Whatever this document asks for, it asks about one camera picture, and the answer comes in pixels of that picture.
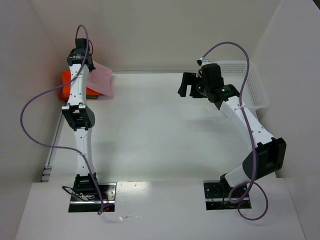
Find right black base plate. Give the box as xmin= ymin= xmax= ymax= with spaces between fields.
xmin=203 ymin=180 xmax=252 ymax=211

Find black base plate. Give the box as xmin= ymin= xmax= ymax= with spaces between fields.
xmin=203 ymin=180 xmax=252 ymax=211
xmin=63 ymin=183 xmax=117 ymax=213

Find aluminium table edge rail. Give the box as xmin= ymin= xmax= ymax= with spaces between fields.
xmin=40 ymin=114 xmax=64 ymax=183

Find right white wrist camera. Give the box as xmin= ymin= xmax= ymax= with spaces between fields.
xmin=196 ymin=57 xmax=211 ymax=67

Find pink t shirt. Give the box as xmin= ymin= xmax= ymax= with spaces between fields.
xmin=86 ymin=61 xmax=113 ymax=98

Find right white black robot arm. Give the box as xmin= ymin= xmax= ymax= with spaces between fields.
xmin=177 ymin=63 xmax=287 ymax=194

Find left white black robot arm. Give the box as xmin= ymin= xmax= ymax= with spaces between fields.
xmin=61 ymin=38 xmax=98 ymax=200

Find orange folded t shirt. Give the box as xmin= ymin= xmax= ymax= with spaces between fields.
xmin=58 ymin=70 xmax=102 ymax=101

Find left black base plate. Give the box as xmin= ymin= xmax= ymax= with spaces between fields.
xmin=63 ymin=183 xmax=117 ymax=213

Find white perforated plastic basket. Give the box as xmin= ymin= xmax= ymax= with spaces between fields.
xmin=216 ymin=60 xmax=270 ymax=113

